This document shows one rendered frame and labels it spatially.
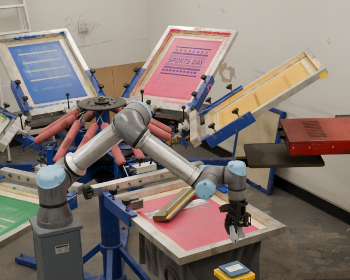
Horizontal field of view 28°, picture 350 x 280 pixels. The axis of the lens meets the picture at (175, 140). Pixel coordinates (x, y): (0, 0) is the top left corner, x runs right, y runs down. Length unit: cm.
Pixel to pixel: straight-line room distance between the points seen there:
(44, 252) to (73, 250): 13
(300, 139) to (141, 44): 416
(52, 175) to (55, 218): 18
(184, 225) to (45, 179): 87
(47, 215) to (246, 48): 382
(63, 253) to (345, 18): 313
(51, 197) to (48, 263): 28
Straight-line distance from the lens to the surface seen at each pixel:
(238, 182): 280
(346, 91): 543
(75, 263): 300
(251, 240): 326
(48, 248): 294
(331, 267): 509
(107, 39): 786
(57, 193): 288
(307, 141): 416
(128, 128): 269
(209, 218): 350
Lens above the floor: 245
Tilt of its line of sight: 19 degrees down
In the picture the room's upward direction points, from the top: 2 degrees counter-clockwise
